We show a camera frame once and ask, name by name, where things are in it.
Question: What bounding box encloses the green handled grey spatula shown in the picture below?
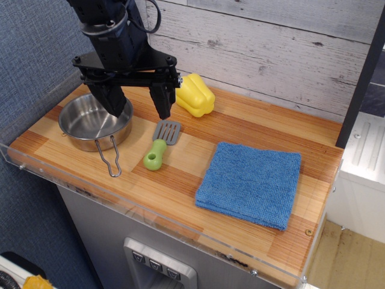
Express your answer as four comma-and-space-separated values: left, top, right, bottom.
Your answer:
143, 120, 181, 171

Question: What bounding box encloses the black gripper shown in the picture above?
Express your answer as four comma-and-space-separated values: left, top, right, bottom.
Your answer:
72, 25, 182, 120

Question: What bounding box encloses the grey toy fridge cabinet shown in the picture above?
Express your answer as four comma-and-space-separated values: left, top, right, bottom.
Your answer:
59, 187, 275, 288

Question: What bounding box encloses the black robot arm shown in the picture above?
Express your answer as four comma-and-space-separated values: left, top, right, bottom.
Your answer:
69, 1, 182, 120

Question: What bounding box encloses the yellow toy bell pepper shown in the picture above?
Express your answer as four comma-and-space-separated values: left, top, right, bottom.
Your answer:
176, 73, 215, 117

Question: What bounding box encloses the white side cabinet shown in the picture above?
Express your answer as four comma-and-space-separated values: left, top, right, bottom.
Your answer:
326, 113, 384, 243

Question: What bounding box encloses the black right upright post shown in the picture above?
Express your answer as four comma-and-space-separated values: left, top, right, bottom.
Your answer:
336, 7, 384, 149

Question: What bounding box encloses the clear acrylic table guard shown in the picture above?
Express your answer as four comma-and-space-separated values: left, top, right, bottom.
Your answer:
0, 42, 344, 289

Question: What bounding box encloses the blue folded cloth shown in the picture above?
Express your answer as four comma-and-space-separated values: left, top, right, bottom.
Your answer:
196, 142, 301, 231

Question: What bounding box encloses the stainless steel pot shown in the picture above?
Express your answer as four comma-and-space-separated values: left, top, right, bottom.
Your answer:
58, 93, 134, 178

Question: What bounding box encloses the yellow black cable bundle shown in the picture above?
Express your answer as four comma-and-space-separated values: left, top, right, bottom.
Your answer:
0, 270, 19, 289

